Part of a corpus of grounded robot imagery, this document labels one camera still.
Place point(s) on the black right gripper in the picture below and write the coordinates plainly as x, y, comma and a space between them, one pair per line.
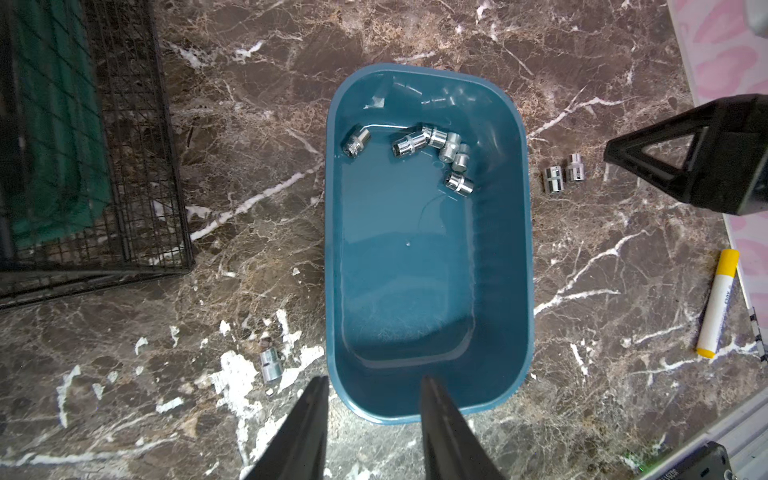
713, 156

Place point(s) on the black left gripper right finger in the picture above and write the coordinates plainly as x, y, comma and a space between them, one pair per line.
451, 450

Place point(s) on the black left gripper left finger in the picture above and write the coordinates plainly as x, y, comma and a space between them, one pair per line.
298, 450

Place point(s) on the chrome socket three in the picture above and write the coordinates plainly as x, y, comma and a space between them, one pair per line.
271, 366

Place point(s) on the chrome socket two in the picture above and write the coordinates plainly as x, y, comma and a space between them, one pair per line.
575, 170

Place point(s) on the teal plastic storage box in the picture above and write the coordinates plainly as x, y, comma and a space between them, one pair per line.
420, 281

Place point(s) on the chrome socket nine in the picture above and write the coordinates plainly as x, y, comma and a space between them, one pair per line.
459, 184

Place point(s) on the chrome socket eight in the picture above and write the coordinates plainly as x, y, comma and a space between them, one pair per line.
461, 159

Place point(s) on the chrome socket seven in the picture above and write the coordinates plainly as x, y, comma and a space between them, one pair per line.
450, 148

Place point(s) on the chrome socket six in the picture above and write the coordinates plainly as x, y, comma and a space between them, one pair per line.
434, 137

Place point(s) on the chrome socket five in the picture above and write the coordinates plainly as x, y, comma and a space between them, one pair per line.
409, 144

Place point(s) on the chrome socket four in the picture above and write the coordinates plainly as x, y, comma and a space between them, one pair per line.
356, 142

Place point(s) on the yellow capped white marker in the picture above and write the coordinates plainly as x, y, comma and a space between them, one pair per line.
717, 304

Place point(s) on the green fabric bag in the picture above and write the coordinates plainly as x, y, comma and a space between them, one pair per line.
62, 184

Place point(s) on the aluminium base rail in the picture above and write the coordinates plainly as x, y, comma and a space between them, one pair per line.
735, 447

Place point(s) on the black wire mesh rack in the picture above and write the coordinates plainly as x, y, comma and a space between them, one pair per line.
143, 233

